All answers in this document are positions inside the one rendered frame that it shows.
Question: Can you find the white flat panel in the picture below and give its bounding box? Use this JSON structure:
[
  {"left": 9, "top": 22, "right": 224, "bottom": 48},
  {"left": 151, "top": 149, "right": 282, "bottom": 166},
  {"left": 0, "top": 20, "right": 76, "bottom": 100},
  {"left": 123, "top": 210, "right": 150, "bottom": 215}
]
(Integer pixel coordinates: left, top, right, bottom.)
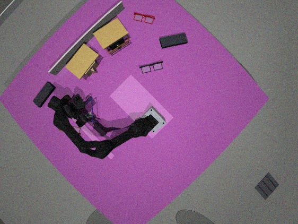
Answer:
[{"left": 48, "top": 1, "right": 124, "bottom": 75}]

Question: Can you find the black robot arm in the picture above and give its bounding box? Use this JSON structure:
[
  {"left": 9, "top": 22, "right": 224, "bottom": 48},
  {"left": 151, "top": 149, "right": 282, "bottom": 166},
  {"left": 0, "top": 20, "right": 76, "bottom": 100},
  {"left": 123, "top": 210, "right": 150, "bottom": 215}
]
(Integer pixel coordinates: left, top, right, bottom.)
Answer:
[{"left": 47, "top": 96, "right": 159, "bottom": 159}]

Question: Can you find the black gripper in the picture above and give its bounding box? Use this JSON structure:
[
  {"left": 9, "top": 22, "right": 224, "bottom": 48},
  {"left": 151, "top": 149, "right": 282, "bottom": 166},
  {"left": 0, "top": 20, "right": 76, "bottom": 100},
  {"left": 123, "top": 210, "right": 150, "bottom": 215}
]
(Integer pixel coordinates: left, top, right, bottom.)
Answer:
[{"left": 61, "top": 94, "right": 88, "bottom": 127}]

